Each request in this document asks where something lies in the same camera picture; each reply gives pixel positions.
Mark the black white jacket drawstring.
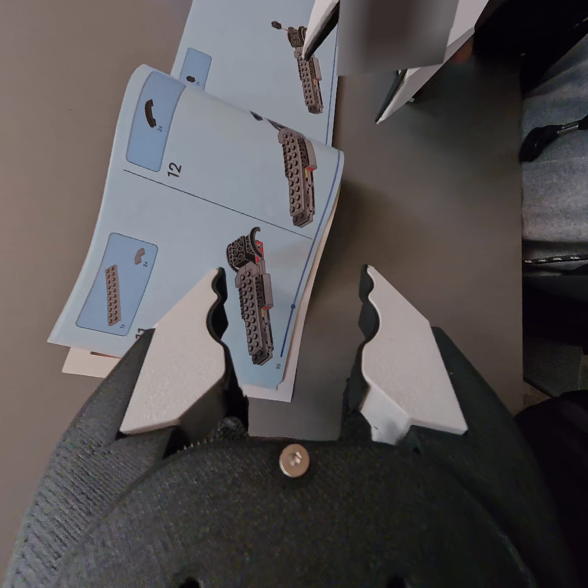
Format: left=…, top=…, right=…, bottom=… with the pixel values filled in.
left=524, top=253, right=588, bottom=266

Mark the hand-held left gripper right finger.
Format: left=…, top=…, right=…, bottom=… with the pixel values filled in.
left=345, top=264, right=469, bottom=446

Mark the brick instruction booklet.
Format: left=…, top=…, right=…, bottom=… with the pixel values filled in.
left=47, top=0, right=345, bottom=404

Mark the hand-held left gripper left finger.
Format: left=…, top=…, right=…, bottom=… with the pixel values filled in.
left=119, top=266, right=251, bottom=438

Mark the grey desk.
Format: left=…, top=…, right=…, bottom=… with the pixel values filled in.
left=0, top=0, right=525, bottom=442

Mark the black lanyard with clip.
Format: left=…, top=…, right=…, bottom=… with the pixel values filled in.
left=519, top=117, right=588, bottom=162

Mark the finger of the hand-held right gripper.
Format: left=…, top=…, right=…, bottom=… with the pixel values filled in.
left=301, top=0, right=341, bottom=60
left=374, top=0, right=491, bottom=126

